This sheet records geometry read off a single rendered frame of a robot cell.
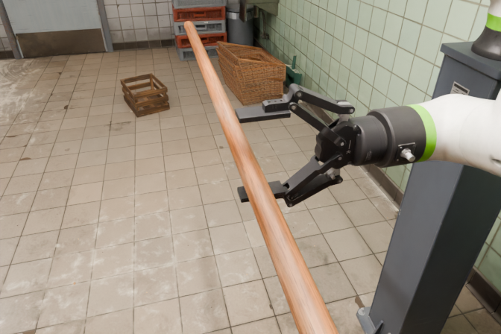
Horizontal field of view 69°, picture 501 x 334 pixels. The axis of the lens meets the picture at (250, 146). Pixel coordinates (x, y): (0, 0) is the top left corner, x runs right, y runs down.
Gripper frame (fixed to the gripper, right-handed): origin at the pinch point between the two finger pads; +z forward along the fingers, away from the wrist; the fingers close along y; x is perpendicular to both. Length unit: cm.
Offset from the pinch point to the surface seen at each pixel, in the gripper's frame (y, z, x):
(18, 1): 53, 161, 447
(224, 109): -1.4, 0.6, 12.8
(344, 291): 119, -58, 51
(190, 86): 119, -14, 311
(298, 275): -1.8, 0.4, -22.3
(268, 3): 48, -103, 339
